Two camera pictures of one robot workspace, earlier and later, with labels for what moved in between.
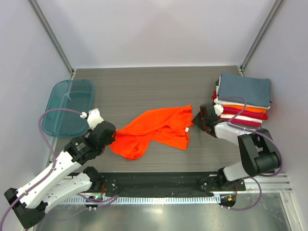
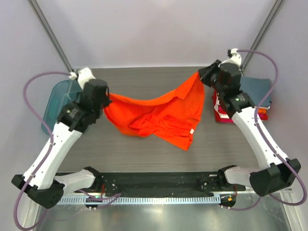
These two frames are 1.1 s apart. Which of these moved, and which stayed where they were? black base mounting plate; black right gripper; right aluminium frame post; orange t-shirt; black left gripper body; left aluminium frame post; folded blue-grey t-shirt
Moved: black right gripper; black left gripper body; orange t-shirt
Stayed: right aluminium frame post; black base mounting plate; left aluminium frame post; folded blue-grey t-shirt
